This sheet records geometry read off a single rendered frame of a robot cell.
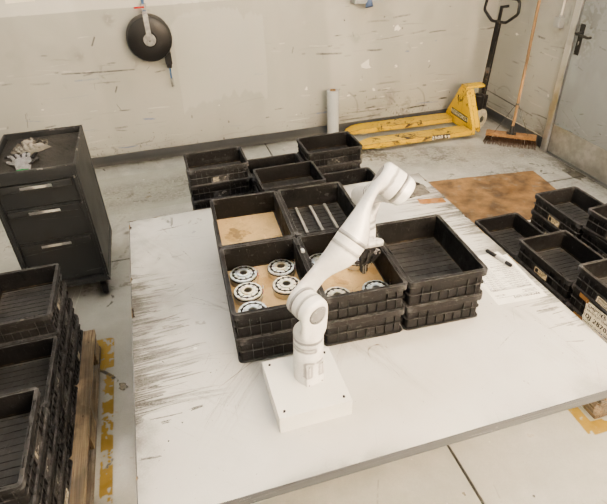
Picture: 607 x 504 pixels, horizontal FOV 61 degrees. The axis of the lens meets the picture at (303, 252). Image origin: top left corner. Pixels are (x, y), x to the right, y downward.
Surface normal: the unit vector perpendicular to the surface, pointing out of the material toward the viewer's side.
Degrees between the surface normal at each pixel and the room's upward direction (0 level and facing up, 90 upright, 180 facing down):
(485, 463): 0
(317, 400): 2
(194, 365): 0
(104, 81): 90
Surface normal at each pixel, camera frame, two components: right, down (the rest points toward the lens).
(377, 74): 0.29, 0.54
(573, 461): -0.03, -0.82
